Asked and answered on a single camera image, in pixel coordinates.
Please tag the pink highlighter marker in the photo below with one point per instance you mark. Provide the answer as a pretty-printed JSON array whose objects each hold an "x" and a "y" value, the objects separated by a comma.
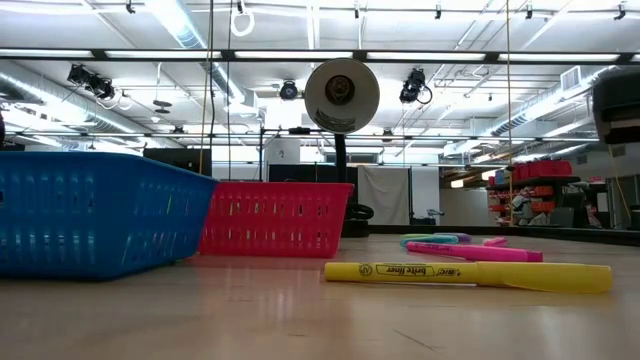
[
  {"x": 495, "y": 241},
  {"x": 475, "y": 251}
]

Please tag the yellow highlighter marker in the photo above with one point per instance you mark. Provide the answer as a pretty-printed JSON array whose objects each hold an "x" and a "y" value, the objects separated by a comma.
[{"x": 500, "y": 276}]

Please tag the teal highlighter marker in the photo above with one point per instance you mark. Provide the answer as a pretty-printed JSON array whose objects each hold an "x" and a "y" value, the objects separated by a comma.
[{"x": 430, "y": 240}]

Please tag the shelf with red bins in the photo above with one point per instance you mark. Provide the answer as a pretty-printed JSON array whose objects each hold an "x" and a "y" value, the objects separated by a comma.
[{"x": 542, "y": 169}]

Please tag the green highlighter marker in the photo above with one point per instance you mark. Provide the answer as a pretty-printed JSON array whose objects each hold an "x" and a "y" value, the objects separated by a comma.
[{"x": 417, "y": 235}]

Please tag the white hanging cloth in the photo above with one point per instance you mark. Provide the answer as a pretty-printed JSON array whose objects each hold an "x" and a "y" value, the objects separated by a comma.
[{"x": 385, "y": 195}]

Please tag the black desk lamp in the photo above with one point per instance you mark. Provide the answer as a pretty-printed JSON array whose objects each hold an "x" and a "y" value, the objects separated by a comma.
[{"x": 341, "y": 95}]

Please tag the black partition panel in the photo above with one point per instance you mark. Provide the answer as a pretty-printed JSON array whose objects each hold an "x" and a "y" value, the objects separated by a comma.
[
  {"x": 175, "y": 160},
  {"x": 310, "y": 172}
]

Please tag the red plastic basket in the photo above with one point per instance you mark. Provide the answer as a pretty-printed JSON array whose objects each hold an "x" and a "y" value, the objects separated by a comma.
[{"x": 275, "y": 220}]

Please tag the blue plastic basket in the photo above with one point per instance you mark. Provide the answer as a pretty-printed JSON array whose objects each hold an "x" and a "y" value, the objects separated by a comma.
[{"x": 100, "y": 225}]

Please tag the silver ventilation duct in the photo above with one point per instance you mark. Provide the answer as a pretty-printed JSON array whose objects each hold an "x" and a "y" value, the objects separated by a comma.
[
  {"x": 550, "y": 107},
  {"x": 50, "y": 97},
  {"x": 185, "y": 35}
]

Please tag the black aluminium rig frame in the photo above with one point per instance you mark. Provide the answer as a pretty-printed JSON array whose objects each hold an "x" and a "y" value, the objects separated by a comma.
[{"x": 360, "y": 55}]

